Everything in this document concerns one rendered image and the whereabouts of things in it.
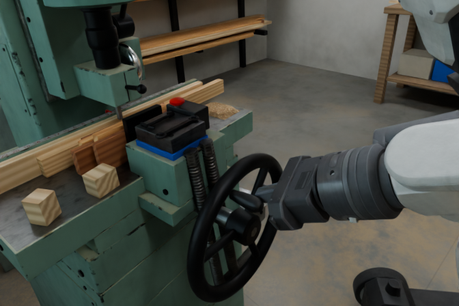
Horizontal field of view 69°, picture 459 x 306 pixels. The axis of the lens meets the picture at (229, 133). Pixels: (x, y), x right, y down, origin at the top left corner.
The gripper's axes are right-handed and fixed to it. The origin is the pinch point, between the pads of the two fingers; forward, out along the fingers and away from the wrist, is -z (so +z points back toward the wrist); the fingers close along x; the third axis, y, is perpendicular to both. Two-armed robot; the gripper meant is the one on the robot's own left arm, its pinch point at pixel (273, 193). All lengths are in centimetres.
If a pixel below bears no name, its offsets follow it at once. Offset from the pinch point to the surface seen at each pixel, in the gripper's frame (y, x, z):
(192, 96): 11.2, 29.2, -35.6
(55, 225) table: 16.9, -18.2, -24.2
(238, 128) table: -0.7, 25.4, -24.9
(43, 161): 24.8, -9.3, -35.0
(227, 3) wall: 9, 308, -216
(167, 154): 13.1, -0.9, -13.7
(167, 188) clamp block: 8.0, -3.7, -17.3
